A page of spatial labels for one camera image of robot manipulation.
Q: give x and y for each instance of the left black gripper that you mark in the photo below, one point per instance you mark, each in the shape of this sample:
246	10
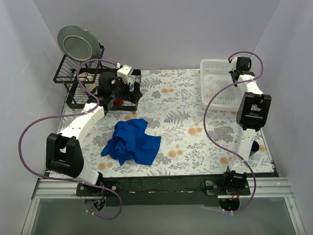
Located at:
133	91

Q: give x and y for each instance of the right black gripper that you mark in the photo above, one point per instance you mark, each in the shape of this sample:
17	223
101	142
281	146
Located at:
234	74

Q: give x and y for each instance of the blue printed t shirt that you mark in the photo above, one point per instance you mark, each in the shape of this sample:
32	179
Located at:
130	142

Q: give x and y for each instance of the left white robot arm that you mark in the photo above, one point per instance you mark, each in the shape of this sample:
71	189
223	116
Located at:
63	150

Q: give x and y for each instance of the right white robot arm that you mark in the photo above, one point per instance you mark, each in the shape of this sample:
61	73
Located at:
251	117

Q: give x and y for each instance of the red bowl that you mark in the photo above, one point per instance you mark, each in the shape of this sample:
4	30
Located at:
118	102

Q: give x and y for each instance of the white plastic basket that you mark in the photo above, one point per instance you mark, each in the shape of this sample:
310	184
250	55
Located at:
214	75

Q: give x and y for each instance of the cream mug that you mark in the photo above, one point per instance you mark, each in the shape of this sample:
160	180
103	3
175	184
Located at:
87	81

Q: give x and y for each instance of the dark blue mug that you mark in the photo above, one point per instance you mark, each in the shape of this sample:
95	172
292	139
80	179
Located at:
254	148

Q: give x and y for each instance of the grey green plate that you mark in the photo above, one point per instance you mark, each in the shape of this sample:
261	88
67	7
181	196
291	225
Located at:
78	43

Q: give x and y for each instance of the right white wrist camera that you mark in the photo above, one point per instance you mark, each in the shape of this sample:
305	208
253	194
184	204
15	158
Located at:
233	63

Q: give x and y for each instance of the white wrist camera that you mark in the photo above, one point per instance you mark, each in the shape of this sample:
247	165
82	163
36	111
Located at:
124	73
233	63

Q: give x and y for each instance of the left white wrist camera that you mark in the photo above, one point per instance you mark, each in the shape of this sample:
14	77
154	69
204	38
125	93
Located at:
124	73

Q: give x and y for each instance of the black wire dish rack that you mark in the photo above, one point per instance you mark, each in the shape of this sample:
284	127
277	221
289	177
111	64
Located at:
66	75

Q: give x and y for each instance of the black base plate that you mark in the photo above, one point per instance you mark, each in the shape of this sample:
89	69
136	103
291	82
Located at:
166	190

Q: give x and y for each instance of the aluminium frame rail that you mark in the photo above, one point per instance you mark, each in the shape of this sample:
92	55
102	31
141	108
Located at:
266	187

